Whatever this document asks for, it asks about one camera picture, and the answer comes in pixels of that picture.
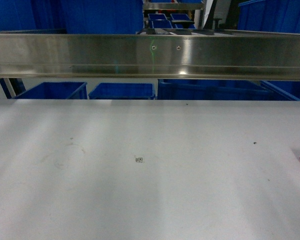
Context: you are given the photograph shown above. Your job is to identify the blue bin upper right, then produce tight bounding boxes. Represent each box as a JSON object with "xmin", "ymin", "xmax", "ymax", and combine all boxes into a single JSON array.
[{"xmin": 237, "ymin": 0, "xmax": 300, "ymax": 34}]

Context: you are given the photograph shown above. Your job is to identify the stainless steel shelf rail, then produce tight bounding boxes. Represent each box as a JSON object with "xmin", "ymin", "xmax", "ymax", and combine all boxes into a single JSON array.
[{"xmin": 0, "ymin": 28, "xmax": 300, "ymax": 81}]

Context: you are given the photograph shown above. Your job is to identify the blue bin below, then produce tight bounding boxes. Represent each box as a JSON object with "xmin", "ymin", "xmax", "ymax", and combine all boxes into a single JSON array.
[
  {"xmin": 88, "ymin": 82, "xmax": 156, "ymax": 100},
  {"xmin": 14, "ymin": 81, "xmax": 88, "ymax": 100}
]

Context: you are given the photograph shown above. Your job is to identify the blue bin below left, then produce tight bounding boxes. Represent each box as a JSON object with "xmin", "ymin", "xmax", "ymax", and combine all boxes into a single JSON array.
[{"xmin": 14, "ymin": 81, "xmax": 88, "ymax": 100}]

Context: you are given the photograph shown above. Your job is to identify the small QR code sticker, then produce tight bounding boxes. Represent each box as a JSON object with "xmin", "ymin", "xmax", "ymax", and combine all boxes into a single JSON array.
[{"xmin": 135, "ymin": 157, "xmax": 144, "ymax": 163}]

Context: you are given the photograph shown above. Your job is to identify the large blue bin upper left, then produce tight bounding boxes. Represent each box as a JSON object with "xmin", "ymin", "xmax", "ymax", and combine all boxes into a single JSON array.
[{"xmin": 0, "ymin": 0, "xmax": 143, "ymax": 34}]

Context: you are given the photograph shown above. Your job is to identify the large blue bin below right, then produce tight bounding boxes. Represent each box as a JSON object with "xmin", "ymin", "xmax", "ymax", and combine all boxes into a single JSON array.
[{"xmin": 157, "ymin": 79, "xmax": 300, "ymax": 101}]

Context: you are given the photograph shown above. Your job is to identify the blue bin below middle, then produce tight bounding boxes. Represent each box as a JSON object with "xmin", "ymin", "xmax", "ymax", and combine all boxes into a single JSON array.
[{"xmin": 88, "ymin": 82, "xmax": 156, "ymax": 100}]

